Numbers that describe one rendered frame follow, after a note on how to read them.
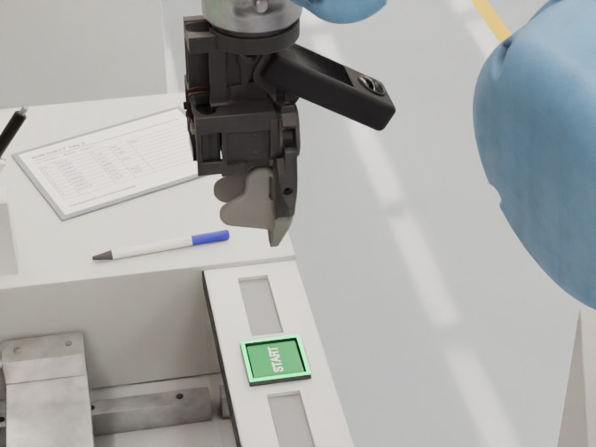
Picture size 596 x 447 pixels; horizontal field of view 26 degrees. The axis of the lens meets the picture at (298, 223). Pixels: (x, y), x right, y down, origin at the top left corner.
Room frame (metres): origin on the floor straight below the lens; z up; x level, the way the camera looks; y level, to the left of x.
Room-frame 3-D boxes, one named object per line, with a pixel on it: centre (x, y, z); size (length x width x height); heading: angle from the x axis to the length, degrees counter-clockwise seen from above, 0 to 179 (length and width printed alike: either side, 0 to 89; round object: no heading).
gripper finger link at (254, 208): (0.86, 0.03, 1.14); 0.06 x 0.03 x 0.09; 101
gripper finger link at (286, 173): (0.86, 0.01, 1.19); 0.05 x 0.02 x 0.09; 11
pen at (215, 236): (1.05, 0.14, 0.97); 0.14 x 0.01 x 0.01; 107
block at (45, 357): (0.96, 0.25, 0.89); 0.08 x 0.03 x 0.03; 101
